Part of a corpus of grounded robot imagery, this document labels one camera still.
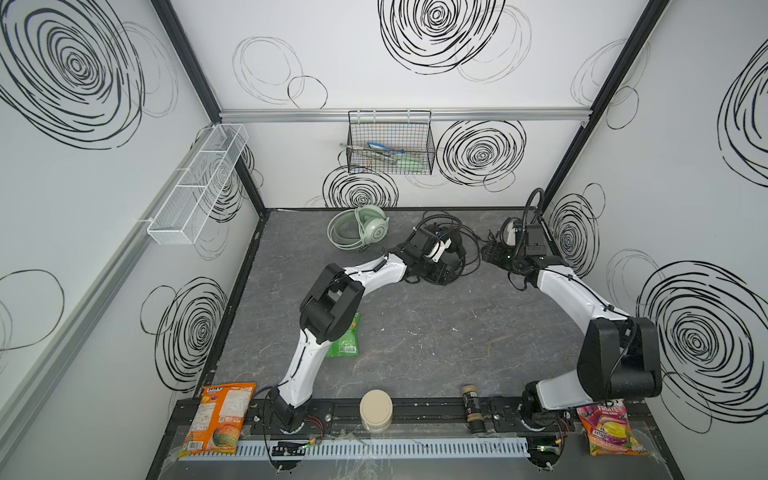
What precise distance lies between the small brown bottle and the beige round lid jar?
200mm

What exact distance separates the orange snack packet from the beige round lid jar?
303mm

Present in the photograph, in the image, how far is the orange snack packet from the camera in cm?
69

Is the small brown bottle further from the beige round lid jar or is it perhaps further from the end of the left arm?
the end of the left arm

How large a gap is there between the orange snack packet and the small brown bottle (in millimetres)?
558

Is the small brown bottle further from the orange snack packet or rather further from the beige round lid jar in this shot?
the orange snack packet

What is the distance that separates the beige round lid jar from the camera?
0.69 meters

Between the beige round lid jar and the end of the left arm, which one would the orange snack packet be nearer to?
the beige round lid jar

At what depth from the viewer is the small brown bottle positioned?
2.37 feet
